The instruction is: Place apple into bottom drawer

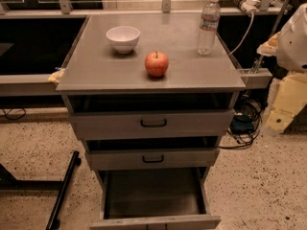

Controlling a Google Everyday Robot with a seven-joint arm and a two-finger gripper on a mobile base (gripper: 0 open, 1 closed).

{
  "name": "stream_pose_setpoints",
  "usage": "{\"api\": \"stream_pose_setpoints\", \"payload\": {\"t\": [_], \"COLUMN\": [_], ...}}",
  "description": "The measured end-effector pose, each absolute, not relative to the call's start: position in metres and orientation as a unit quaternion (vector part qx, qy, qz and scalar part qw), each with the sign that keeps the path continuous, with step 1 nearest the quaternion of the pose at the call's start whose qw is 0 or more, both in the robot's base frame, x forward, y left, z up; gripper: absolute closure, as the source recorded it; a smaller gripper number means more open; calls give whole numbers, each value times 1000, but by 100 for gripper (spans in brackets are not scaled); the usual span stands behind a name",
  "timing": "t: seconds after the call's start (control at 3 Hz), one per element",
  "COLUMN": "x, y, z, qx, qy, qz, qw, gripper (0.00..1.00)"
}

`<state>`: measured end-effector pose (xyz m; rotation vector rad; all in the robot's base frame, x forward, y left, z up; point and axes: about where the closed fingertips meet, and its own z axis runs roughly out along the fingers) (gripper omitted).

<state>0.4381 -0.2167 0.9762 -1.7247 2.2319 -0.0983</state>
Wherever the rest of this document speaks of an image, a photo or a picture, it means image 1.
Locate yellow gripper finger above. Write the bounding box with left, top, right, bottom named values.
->
left=266, top=73, right=307, bottom=132
left=257, top=32, right=281, bottom=56

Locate red apple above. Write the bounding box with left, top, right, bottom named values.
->
left=145, top=51, right=169, bottom=78

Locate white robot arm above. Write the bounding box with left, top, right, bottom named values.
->
left=257, top=4, right=307, bottom=133

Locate grey drawer cabinet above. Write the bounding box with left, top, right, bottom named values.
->
left=58, top=12, right=245, bottom=230

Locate grey bottom drawer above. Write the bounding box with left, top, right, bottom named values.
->
left=90, top=168, right=221, bottom=230

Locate grey drawer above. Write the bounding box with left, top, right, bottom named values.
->
left=90, top=168, right=221, bottom=230
left=85, top=148, right=220, bottom=171
left=69, top=109, right=234, bottom=140

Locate grey top drawer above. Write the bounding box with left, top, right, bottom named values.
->
left=69, top=109, right=234, bottom=140

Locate grey middle drawer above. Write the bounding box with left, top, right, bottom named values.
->
left=85, top=148, right=220, bottom=171

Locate white power strip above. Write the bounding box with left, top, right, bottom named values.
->
left=232, top=0, right=259, bottom=14

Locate clear plastic water bottle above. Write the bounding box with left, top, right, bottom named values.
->
left=197, top=0, right=221, bottom=56

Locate white ceramic bowl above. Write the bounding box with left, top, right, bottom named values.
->
left=106, top=26, right=140, bottom=54

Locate yellow tape piece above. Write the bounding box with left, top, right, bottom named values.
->
left=48, top=68, right=65, bottom=84

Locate black stand leg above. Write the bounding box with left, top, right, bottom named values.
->
left=0, top=150, right=82, bottom=230

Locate white power cable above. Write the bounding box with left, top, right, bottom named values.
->
left=227, top=11, right=255, bottom=57

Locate black cable bundle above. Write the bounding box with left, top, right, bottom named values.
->
left=219, top=98, right=263, bottom=150

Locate black floor cable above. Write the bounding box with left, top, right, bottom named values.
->
left=0, top=107, right=27, bottom=121

